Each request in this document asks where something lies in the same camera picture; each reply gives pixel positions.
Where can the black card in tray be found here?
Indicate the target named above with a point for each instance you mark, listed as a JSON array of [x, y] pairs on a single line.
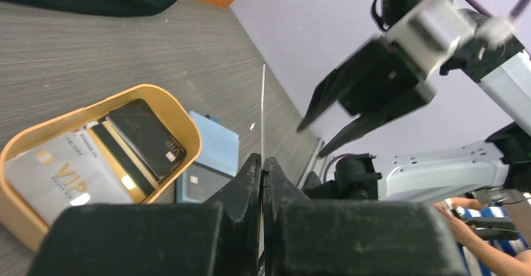
[[148, 137]]

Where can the blue leather card holder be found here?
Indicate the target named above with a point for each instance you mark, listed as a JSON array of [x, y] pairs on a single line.
[[220, 145]]

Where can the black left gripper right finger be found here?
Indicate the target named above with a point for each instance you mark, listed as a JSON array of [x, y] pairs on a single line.
[[347, 237]]

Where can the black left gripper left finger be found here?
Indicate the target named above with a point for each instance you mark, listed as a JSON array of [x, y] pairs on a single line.
[[217, 237]]

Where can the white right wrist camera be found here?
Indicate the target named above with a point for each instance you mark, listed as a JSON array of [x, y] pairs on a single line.
[[431, 32]]

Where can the silver vip card in tray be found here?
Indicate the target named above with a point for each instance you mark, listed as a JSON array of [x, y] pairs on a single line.
[[61, 173]]

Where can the yellow oval tray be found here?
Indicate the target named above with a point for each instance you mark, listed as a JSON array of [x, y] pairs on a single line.
[[18, 216]]

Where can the white striped card in tray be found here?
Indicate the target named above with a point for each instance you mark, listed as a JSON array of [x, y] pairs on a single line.
[[105, 141]]

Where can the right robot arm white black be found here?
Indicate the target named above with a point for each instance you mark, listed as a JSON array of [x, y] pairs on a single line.
[[435, 151]]

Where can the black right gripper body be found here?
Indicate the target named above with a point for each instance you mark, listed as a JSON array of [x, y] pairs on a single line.
[[379, 73]]

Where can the white magnetic stripe card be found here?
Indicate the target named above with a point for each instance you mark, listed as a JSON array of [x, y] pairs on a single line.
[[261, 259]]

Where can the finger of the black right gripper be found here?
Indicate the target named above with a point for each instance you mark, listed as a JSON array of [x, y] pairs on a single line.
[[401, 106], [327, 96]]

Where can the person in striped shirt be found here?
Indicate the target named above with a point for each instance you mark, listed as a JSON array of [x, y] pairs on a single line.
[[492, 239]]

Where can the black card in holder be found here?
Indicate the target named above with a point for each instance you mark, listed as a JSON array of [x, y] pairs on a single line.
[[198, 183]]

